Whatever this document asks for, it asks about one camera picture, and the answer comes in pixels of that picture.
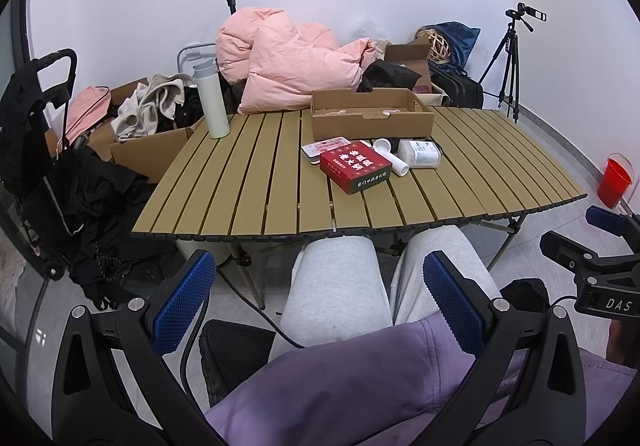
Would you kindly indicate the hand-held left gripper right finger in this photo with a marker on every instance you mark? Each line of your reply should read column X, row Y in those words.
column 455, row 298

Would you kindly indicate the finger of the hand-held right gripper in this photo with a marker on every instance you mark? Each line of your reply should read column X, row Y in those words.
column 570, row 248
column 605, row 219

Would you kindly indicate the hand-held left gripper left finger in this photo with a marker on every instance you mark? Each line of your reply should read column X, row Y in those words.
column 184, row 298

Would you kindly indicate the small white bottle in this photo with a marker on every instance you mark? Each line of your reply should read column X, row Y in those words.
column 397, row 165

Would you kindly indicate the translucent plastic jar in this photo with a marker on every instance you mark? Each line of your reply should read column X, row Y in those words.
column 422, row 153

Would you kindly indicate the red printed box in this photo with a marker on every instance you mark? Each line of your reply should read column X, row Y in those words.
column 352, row 166

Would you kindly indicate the red bucket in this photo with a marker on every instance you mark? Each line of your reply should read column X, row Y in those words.
column 614, row 183

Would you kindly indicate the person's grey sweatpants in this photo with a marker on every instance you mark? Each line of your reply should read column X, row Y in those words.
column 330, row 286

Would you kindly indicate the black jacket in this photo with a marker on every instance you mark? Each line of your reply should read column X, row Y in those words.
column 90, row 206

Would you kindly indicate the person's purple jacket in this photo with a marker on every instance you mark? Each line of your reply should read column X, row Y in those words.
column 350, row 391

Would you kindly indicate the large cardboard box of clothes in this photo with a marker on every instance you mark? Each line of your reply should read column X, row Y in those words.
column 150, row 151

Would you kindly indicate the large white jar lid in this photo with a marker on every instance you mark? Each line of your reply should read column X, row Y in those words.
column 382, row 146

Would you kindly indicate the beige crumpled clothes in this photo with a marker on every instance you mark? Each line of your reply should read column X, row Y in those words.
column 135, row 116

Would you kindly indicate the black tripod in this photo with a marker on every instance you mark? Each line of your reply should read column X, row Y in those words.
column 510, row 56

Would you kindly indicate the black crumpled clothes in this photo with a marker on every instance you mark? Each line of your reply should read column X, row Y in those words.
column 190, row 106

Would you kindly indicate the black suitcase bag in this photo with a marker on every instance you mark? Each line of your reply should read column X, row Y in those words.
column 460, row 86

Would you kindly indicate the white thermos bottle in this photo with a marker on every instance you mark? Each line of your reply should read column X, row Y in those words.
column 212, row 101

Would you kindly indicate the cream cloth bag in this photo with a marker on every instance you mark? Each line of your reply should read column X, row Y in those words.
column 434, row 98

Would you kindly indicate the dark blue bag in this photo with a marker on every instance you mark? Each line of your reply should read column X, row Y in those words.
column 462, row 38

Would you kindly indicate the black garment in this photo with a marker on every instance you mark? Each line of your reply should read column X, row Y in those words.
column 390, row 76

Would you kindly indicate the black folding cart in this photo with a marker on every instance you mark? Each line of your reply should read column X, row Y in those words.
column 20, row 126

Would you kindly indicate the wicker ball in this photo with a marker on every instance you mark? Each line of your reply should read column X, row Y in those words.
column 440, row 46

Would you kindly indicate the open cardboard box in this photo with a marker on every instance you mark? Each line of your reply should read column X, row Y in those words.
column 405, row 53

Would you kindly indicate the pink down duvet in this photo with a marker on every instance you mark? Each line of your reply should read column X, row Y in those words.
column 280, row 66

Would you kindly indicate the black video camera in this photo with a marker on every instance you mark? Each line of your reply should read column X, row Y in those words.
column 532, row 15

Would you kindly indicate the grey metal frame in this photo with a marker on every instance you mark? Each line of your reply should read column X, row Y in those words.
column 179, row 61

